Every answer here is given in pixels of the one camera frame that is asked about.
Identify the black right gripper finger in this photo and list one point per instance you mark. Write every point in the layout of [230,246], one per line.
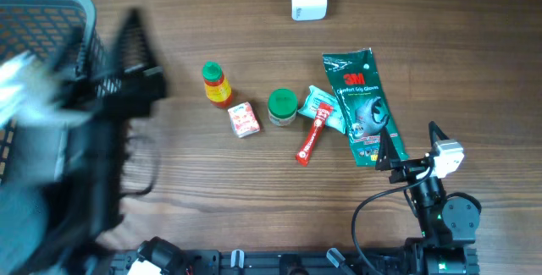
[438,139]
[388,157]

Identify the red Nescafe sachet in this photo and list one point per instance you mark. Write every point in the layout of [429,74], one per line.
[323,112]

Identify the mint green wipes pack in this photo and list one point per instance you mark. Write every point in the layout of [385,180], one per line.
[315,97]

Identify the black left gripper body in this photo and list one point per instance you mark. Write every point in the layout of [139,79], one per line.
[123,101]

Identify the green lid Knorr jar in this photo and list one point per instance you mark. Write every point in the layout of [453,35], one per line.
[282,107]

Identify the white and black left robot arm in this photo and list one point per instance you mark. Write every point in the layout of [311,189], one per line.
[64,183]

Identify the grey plastic shopping basket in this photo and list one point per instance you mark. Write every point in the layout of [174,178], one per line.
[50,49]

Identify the green 3M gloves package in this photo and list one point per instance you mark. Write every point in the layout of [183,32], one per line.
[355,82]

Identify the orange Kleenex tissue pack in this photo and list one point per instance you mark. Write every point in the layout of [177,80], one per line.
[243,120]

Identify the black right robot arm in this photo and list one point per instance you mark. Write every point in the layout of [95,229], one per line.
[448,221]

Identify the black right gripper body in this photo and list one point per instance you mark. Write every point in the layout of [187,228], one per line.
[407,170]

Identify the red sauce bottle green cap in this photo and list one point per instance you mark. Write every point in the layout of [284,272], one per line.
[217,87]

